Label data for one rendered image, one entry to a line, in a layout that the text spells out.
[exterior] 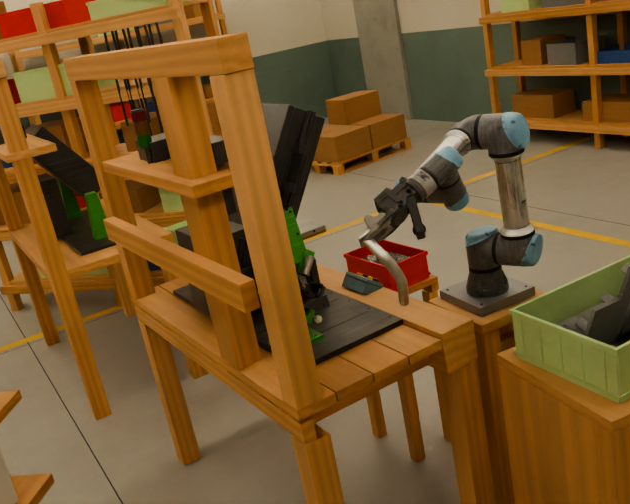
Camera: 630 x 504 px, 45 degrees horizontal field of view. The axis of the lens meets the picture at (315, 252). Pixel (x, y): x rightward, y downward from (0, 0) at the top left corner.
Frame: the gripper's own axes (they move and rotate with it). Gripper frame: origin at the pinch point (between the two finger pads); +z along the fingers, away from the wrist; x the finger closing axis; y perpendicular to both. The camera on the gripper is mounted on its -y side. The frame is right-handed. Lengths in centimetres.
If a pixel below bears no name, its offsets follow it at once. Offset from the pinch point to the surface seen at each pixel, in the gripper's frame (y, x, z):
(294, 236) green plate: 50, -60, 4
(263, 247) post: 16.0, 9.4, 23.1
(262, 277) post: 13.9, 1.0, 28.3
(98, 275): 278, -309, 91
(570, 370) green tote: -56, -40, -20
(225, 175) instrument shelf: 48, 1, 15
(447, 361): -25, -57, 0
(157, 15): 292, -159, -57
